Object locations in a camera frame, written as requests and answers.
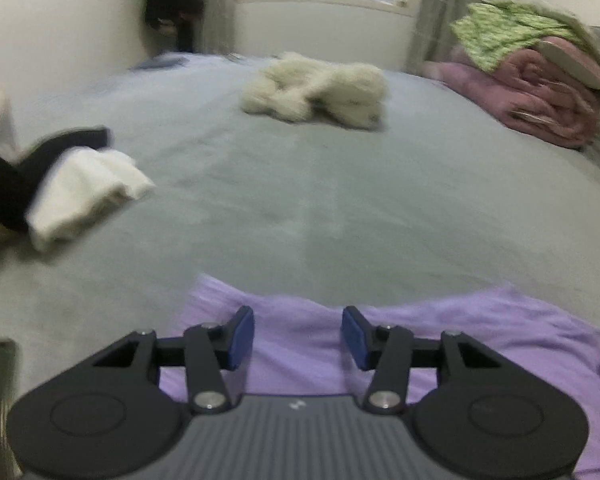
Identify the white plush dog toy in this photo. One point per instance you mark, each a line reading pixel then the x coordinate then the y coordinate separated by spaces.
pixel 325 90

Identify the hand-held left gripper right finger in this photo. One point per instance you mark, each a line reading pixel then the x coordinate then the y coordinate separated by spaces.
pixel 355 342

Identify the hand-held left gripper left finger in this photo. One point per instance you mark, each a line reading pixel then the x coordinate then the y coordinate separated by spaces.
pixel 240 340

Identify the purple shirt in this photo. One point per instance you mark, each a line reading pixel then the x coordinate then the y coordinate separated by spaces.
pixel 300 340

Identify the lace curtain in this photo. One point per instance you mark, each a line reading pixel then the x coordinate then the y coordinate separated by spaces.
pixel 440 15

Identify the pink cream pillow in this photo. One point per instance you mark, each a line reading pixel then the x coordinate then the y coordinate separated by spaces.
pixel 575 62

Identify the dark hanging clothes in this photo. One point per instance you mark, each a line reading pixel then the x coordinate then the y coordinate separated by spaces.
pixel 172 5

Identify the black cloth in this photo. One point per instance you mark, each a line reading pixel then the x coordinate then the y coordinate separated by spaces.
pixel 10 180

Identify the green patterned blanket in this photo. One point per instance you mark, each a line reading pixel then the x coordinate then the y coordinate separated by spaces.
pixel 500 30

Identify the folded pink quilt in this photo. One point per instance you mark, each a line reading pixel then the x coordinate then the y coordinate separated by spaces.
pixel 540 105

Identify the white cloth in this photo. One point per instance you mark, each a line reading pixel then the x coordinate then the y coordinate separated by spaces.
pixel 80 195

